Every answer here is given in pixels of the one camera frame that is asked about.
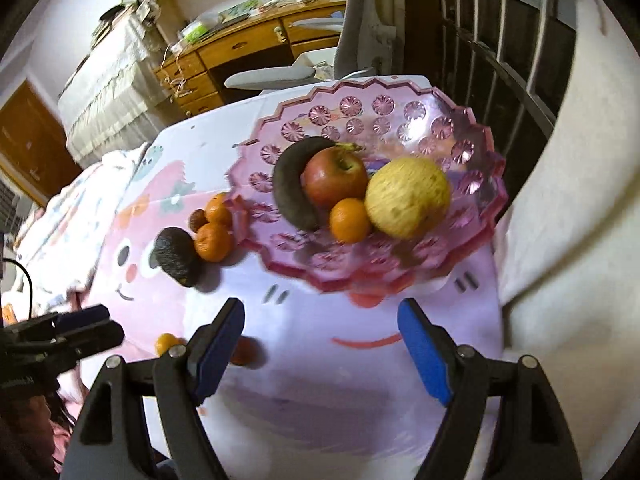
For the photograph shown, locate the tangerine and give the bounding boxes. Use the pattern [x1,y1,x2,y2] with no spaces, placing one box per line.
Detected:
[329,198,372,244]
[230,336,259,367]
[204,192,232,230]
[194,223,234,263]
[154,333,183,356]

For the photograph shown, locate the dark avocado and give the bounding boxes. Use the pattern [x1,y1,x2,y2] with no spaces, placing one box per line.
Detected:
[154,226,203,287]

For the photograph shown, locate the small brown passion fruit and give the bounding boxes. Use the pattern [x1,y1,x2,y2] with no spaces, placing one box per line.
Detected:
[188,209,208,233]

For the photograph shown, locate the yellow pear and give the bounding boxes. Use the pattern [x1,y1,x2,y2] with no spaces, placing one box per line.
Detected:
[364,156,451,240]

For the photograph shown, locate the dark overripe banana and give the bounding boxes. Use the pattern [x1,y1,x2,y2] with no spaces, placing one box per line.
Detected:
[272,136,362,232]

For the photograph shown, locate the red apple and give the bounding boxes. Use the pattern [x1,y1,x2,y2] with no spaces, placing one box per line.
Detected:
[302,148,369,209]

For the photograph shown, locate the left hand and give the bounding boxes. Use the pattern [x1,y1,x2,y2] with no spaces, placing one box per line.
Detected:
[1,396,70,479]

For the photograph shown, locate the pastel patterned blanket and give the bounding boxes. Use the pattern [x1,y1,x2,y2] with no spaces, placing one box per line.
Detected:
[17,142,150,315]

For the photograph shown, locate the cartoon printed tablecloth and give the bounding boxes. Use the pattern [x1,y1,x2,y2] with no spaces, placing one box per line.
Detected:
[89,76,503,479]

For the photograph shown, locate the tangerine top back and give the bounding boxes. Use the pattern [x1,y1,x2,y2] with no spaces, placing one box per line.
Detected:
[204,192,232,230]

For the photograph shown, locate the white butterfly curtain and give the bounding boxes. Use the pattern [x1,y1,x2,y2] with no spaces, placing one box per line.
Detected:
[496,0,639,479]

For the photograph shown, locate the wooden door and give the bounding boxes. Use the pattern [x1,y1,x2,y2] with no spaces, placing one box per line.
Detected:
[1,80,81,205]

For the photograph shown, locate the lace covered piano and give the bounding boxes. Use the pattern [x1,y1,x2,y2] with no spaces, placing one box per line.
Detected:
[58,10,183,168]

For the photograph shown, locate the pink glass fruit bowl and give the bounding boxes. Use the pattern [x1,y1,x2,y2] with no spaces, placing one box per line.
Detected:
[229,77,508,295]

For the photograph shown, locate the wooden desk with drawers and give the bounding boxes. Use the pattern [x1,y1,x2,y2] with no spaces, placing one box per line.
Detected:
[155,0,346,117]

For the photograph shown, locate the grey office chair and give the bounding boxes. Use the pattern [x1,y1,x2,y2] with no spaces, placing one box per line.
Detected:
[224,0,407,91]

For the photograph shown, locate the metal window bars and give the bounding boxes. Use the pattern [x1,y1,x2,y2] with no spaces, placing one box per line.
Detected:
[413,0,577,191]

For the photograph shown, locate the black cable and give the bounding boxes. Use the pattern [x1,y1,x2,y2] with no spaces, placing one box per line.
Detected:
[2,257,36,321]

